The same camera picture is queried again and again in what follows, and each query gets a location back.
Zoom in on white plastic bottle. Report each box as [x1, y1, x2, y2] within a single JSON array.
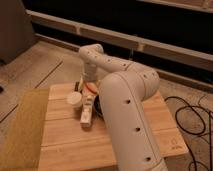
[[80, 95, 94, 128]]

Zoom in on small black block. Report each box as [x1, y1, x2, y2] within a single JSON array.
[[76, 81, 84, 92]]

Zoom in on yellow-green mat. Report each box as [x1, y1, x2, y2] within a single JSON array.
[[0, 89, 49, 171]]

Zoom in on white paper cup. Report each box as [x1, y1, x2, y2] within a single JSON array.
[[67, 91, 82, 108]]

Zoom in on black floor cables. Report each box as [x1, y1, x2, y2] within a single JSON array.
[[164, 94, 213, 171]]

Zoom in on dark blue bowl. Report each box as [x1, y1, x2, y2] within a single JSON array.
[[94, 96, 103, 117]]

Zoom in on orange carrot toy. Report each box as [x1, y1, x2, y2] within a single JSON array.
[[85, 83, 98, 94]]

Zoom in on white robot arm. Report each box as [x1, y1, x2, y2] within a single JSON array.
[[79, 44, 168, 171]]

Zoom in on grey cabinet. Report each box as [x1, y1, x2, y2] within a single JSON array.
[[0, 0, 37, 64]]

